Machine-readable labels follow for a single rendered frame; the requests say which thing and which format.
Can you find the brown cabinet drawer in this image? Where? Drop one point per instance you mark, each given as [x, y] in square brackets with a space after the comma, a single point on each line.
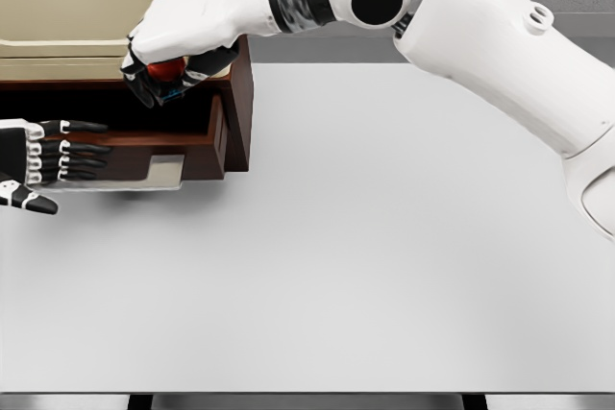
[144, 146]

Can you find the red button switch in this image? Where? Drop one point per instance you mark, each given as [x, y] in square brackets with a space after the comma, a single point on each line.
[165, 70]

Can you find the cream and brown cabinet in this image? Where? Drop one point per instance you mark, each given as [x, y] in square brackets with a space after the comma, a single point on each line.
[72, 2]

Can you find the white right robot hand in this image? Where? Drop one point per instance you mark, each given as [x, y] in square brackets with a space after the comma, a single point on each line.
[182, 21]

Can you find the black-and-white left robot hand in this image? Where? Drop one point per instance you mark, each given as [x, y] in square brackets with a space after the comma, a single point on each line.
[29, 151]

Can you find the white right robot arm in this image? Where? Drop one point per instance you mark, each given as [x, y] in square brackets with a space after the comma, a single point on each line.
[480, 45]

